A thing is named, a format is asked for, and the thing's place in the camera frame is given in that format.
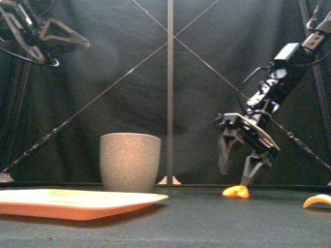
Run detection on orange toy tangerine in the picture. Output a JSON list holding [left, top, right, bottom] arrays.
[[221, 184, 251, 200]]

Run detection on pink plate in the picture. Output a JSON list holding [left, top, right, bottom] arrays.
[[0, 188, 169, 222]]

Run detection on black cloth backdrop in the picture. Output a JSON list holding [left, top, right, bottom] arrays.
[[0, 0, 331, 188]]

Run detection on yellow toy banana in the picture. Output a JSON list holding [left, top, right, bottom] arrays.
[[301, 193, 331, 209]]

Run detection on grey speckled cup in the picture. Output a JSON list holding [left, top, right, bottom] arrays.
[[99, 132, 163, 194]]

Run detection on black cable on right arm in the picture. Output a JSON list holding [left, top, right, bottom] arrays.
[[237, 65, 276, 101]]

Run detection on diagonal brace wire with turnbuckle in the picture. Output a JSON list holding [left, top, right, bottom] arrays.
[[131, 0, 331, 171], [0, 0, 223, 173]]

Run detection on vertical metal frame pole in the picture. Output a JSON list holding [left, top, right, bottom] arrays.
[[157, 0, 183, 186]]

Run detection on metal frame corner foot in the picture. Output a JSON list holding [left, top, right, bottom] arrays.
[[0, 171, 16, 184]]

